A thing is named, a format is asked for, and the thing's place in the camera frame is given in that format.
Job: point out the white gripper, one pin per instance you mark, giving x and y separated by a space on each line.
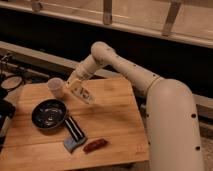
73 82

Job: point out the white plastic bottle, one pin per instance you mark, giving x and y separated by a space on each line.
83 94

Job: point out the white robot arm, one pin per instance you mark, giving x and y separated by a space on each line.
172 121

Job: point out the white paper cup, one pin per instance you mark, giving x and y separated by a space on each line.
55 85

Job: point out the dark blue bowl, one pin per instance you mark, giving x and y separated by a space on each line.
49 114

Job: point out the wooden cutting board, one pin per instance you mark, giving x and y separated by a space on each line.
114 116

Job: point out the striped blue sponge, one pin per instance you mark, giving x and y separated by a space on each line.
77 136

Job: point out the round black-rimmed object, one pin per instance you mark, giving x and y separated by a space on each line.
12 82

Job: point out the brown sausage toy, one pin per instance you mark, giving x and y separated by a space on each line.
95 145

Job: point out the black device at left edge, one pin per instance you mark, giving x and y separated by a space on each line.
7 111

